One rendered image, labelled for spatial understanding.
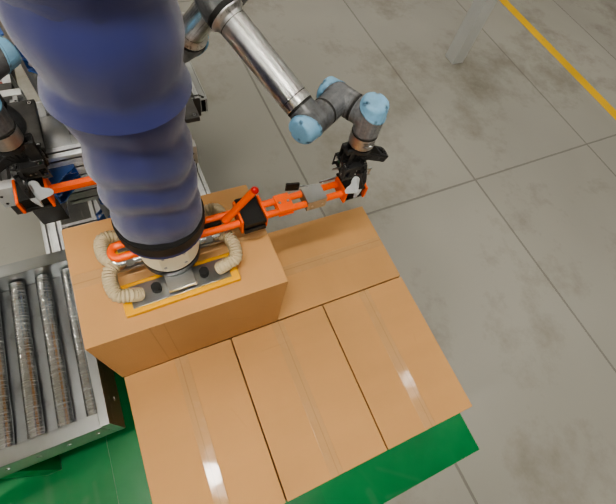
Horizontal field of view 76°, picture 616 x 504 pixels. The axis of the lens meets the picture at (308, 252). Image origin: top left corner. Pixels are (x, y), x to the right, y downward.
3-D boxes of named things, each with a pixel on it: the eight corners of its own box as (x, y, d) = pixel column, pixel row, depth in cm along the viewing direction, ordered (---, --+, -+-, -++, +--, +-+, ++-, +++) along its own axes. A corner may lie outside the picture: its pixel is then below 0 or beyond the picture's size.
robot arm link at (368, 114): (370, 83, 102) (397, 101, 101) (359, 116, 112) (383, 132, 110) (353, 98, 99) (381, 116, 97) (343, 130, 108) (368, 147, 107)
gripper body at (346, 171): (330, 164, 124) (339, 137, 113) (354, 158, 126) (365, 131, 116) (341, 183, 121) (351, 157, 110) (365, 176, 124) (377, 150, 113)
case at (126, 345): (122, 377, 142) (84, 350, 107) (100, 281, 157) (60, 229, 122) (277, 320, 161) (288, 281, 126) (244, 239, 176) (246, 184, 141)
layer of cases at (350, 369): (182, 541, 155) (165, 565, 120) (126, 313, 192) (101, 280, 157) (430, 415, 192) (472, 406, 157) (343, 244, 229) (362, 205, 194)
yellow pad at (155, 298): (127, 319, 113) (123, 313, 108) (119, 289, 116) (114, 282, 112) (241, 280, 124) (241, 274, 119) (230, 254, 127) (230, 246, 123)
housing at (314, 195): (306, 212, 127) (308, 204, 123) (298, 195, 130) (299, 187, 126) (325, 206, 129) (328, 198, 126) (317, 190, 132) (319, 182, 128)
